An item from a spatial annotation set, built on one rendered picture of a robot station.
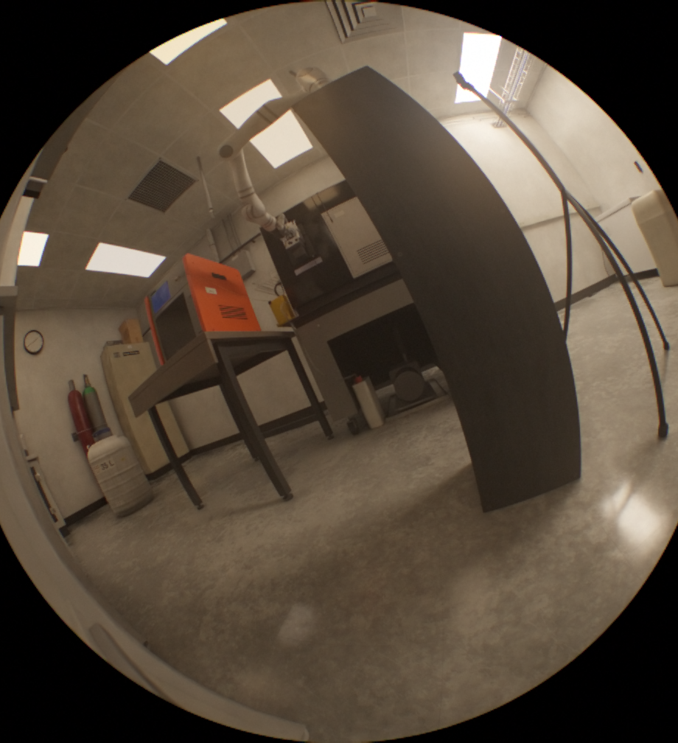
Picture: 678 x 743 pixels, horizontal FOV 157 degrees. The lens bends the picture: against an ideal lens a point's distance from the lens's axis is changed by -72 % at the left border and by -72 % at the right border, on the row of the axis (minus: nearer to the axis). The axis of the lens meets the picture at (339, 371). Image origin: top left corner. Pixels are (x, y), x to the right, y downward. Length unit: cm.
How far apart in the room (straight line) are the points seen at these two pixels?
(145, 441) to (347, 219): 344
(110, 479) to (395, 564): 212
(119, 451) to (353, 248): 227
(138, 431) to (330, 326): 305
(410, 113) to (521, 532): 85
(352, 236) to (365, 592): 149
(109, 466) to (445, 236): 237
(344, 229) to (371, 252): 21
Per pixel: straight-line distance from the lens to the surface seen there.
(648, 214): 249
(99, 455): 232
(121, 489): 231
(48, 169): 53
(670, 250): 247
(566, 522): 55
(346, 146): 59
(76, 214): 314
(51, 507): 302
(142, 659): 26
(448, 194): 49
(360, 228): 147
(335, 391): 133
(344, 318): 129
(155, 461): 373
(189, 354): 97
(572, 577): 48
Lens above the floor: 42
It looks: 2 degrees down
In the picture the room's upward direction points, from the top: 24 degrees counter-clockwise
